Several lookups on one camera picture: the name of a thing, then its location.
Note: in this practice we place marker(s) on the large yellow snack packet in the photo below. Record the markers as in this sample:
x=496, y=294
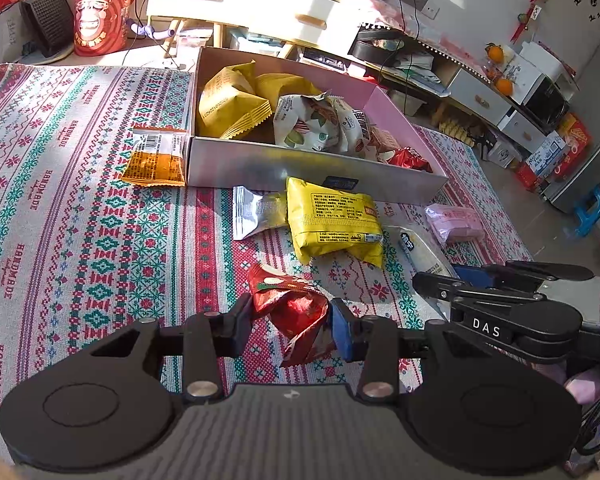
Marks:
x=285, y=87

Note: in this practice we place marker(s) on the white paper bag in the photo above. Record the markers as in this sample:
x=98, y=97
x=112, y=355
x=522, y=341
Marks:
x=5, y=30

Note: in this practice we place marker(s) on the orange fruit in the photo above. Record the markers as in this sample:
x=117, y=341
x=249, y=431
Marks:
x=504, y=86
x=493, y=51

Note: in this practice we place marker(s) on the clear packet of brown biscuits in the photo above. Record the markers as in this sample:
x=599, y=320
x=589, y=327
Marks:
x=382, y=141

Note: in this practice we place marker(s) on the black round box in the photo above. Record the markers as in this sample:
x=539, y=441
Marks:
x=370, y=50

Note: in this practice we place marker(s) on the white wall socket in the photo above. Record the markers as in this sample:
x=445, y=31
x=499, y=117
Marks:
x=432, y=5

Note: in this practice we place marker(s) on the patterned woven tablecloth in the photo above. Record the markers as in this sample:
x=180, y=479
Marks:
x=80, y=260

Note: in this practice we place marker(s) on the mustard yellow snack packet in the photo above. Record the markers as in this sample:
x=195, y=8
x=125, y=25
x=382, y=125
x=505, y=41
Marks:
x=225, y=102

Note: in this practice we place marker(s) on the clear white snack packet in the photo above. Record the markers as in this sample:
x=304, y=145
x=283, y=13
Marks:
x=422, y=250

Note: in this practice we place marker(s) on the pink and silver cardboard box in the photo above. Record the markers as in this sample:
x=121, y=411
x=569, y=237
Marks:
x=280, y=170

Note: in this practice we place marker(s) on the yellow packet with black print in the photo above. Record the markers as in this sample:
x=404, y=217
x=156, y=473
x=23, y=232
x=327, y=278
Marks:
x=330, y=220

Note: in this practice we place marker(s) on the red gift bucket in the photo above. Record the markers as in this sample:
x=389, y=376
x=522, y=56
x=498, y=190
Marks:
x=100, y=20

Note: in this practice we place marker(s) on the white microwave oven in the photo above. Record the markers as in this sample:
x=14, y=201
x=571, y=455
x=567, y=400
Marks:
x=545, y=102

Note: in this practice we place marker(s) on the white packet with red print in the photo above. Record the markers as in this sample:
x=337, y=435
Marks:
x=352, y=127

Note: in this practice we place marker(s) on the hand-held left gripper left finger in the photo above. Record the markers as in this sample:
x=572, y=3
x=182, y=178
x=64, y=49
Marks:
x=240, y=330

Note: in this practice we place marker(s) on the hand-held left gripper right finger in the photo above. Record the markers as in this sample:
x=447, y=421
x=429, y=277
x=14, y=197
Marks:
x=342, y=332

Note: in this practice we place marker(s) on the red hanging decoration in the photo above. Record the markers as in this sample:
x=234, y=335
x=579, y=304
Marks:
x=532, y=5

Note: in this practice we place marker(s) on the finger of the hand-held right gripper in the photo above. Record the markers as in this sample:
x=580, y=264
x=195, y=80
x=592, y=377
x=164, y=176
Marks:
x=475, y=275
x=432, y=282

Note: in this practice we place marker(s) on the red foil snack packet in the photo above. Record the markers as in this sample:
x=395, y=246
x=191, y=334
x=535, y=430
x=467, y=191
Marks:
x=290, y=310

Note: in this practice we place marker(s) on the grey refrigerator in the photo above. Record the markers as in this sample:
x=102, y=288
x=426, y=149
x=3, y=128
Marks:
x=595, y=125

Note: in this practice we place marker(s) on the small orange snack packet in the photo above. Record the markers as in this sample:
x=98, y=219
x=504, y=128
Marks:
x=152, y=160

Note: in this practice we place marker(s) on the white low cabinet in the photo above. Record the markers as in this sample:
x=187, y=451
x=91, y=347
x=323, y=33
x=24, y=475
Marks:
x=480, y=95

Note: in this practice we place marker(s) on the small red snack packet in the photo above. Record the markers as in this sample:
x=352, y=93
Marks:
x=410, y=159

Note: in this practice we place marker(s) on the person's right hand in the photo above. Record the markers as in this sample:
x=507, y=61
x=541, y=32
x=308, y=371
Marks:
x=585, y=387

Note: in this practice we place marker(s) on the blue plastic stool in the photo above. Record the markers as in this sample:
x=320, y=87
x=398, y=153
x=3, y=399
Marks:
x=591, y=210

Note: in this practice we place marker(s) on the black grid heater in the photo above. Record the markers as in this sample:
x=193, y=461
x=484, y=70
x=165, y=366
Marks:
x=47, y=20

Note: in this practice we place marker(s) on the pink snack packet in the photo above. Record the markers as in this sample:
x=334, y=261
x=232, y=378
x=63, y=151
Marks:
x=455, y=222

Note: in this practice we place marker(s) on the silver foil snack packet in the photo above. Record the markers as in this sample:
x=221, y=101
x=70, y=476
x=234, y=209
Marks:
x=255, y=210

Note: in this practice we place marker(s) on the orange red carton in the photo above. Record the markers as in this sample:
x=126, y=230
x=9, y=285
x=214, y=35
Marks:
x=572, y=145

